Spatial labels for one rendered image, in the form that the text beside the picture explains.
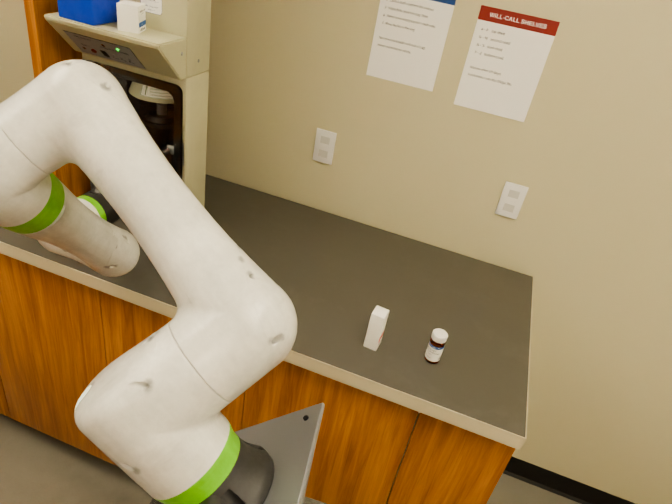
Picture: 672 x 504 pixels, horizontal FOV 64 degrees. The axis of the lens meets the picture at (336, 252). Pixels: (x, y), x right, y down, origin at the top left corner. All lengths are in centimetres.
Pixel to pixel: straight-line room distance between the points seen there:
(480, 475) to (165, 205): 103
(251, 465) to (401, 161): 122
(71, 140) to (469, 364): 102
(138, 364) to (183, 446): 11
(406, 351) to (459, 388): 16
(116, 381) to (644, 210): 151
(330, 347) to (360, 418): 20
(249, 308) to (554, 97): 122
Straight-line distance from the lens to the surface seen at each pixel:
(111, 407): 68
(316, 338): 134
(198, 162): 163
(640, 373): 213
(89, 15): 148
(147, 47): 139
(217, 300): 67
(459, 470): 146
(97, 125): 80
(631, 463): 241
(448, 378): 135
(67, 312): 173
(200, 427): 71
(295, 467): 77
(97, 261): 117
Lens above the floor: 183
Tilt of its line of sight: 32 degrees down
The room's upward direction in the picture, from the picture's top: 11 degrees clockwise
